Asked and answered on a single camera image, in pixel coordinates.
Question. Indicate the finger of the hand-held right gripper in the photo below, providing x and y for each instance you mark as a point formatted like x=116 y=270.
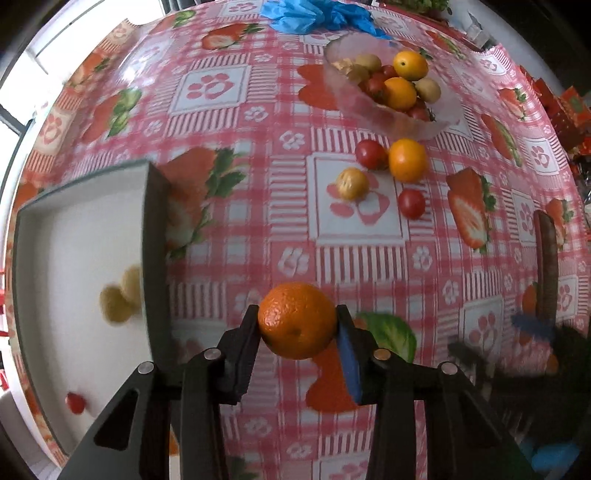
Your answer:
x=533 y=326
x=475 y=354

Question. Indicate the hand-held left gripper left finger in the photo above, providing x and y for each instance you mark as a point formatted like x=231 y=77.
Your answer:
x=240 y=355

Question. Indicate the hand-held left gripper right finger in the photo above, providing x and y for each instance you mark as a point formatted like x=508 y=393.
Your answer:
x=351 y=364

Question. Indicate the large orange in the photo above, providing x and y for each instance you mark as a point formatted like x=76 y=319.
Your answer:
x=298 y=321

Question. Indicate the green-brown kiwi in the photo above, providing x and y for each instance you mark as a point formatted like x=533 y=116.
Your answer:
x=367 y=61
x=428 y=90
x=132 y=279
x=115 y=304

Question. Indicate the red cherry tomato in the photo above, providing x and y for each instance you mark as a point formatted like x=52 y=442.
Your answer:
x=371 y=153
x=388 y=71
x=75 y=402
x=411 y=203
x=375 y=85
x=419 y=113

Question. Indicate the yellow cherry tomato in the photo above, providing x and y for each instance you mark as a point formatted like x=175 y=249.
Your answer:
x=352 y=183

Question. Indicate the white tray with grey sides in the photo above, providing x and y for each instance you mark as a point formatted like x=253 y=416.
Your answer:
x=69 y=258

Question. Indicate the clear glass bowl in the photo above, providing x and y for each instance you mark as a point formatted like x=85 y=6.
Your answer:
x=406 y=125

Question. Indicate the person's right hand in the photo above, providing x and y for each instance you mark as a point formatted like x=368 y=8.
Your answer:
x=556 y=454

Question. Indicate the red checked strawberry tablecloth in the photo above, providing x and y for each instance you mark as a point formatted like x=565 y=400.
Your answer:
x=277 y=207

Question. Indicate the pale brown walnut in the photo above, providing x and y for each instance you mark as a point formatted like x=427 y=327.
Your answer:
x=342 y=64

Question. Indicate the green leafy plant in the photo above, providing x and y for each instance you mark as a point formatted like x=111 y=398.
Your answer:
x=429 y=3

